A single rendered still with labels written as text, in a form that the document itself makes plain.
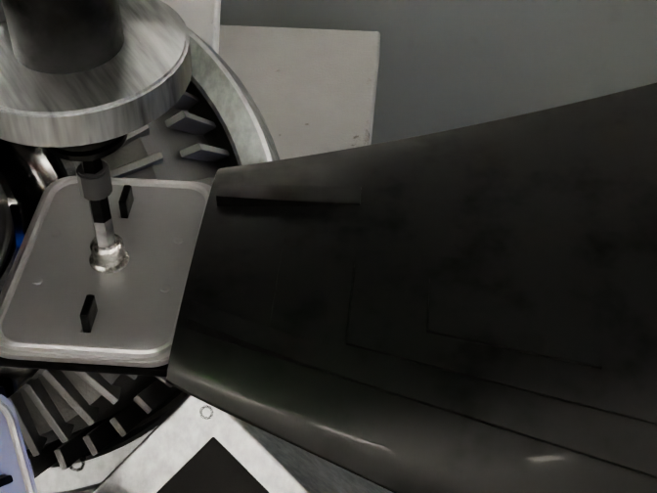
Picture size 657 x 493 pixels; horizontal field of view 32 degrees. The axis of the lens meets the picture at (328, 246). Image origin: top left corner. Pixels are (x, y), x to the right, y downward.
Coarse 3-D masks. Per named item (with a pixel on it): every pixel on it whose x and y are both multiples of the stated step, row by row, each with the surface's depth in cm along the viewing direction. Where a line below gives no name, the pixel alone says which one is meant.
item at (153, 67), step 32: (0, 0) 34; (128, 0) 35; (0, 32) 34; (128, 32) 34; (160, 32) 34; (0, 64) 33; (128, 64) 33; (160, 64) 32; (0, 96) 31; (32, 96) 31; (64, 96) 31; (96, 96) 31; (128, 96) 31; (160, 96) 32; (0, 128) 32; (32, 128) 31; (64, 128) 31; (96, 128) 31; (128, 128) 32
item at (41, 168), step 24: (0, 144) 44; (0, 168) 44; (24, 168) 44; (48, 168) 44; (72, 168) 45; (0, 192) 40; (24, 192) 44; (0, 216) 39; (24, 216) 44; (0, 240) 39; (0, 264) 39; (0, 288) 39; (0, 384) 44; (24, 384) 45
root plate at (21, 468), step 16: (0, 400) 43; (0, 416) 43; (16, 416) 43; (0, 432) 43; (16, 432) 43; (0, 448) 43; (16, 448) 43; (0, 464) 43; (16, 464) 43; (16, 480) 43; (32, 480) 43
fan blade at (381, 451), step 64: (512, 128) 42; (576, 128) 42; (640, 128) 41; (256, 192) 40; (320, 192) 40; (384, 192) 40; (448, 192) 40; (512, 192) 40; (576, 192) 40; (640, 192) 39; (256, 256) 38; (320, 256) 38; (384, 256) 38; (448, 256) 38; (512, 256) 38; (576, 256) 38; (640, 256) 38; (192, 320) 36; (256, 320) 37; (320, 320) 36; (384, 320) 36; (448, 320) 36; (512, 320) 36; (576, 320) 36; (640, 320) 36; (192, 384) 35; (256, 384) 35; (320, 384) 35; (384, 384) 35; (448, 384) 35; (512, 384) 35; (576, 384) 35; (640, 384) 35; (320, 448) 34; (384, 448) 34; (448, 448) 34; (512, 448) 34; (576, 448) 34; (640, 448) 34
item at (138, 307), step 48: (48, 192) 42; (144, 192) 42; (192, 192) 42; (48, 240) 40; (144, 240) 40; (192, 240) 40; (48, 288) 38; (96, 288) 38; (144, 288) 38; (0, 336) 36; (48, 336) 37; (96, 336) 37; (144, 336) 37
